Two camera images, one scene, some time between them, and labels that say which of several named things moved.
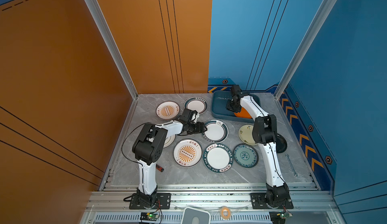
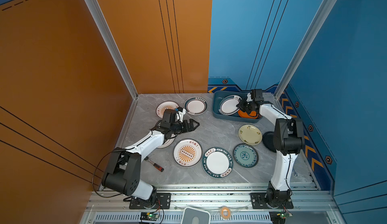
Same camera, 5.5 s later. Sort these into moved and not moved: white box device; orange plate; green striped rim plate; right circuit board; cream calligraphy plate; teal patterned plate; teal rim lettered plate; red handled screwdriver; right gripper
Moved: right gripper; teal rim lettered plate; green striped rim plate
Not moved: orange plate; teal patterned plate; white box device; right circuit board; cream calligraphy plate; red handled screwdriver
